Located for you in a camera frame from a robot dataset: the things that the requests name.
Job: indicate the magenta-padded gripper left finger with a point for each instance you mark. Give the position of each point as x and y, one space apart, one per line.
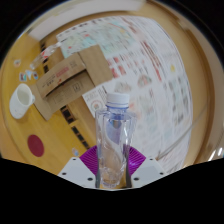
83 168

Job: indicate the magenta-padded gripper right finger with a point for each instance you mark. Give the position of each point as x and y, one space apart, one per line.
143 168

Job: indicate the clear plastic water bottle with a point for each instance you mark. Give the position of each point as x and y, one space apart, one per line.
115 140

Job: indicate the brown cardboard box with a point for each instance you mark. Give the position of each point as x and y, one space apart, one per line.
70 80

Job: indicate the printed paper wall posters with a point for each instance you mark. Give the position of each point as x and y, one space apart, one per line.
150 66

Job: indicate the small colourful sticker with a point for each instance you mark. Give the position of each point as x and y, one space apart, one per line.
22 77
17 62
75 152
29 74
35 75

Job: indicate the flat round red coaster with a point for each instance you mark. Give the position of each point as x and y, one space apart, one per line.
35 145

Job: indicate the white ceramic cup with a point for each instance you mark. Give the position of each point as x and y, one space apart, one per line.
20 101

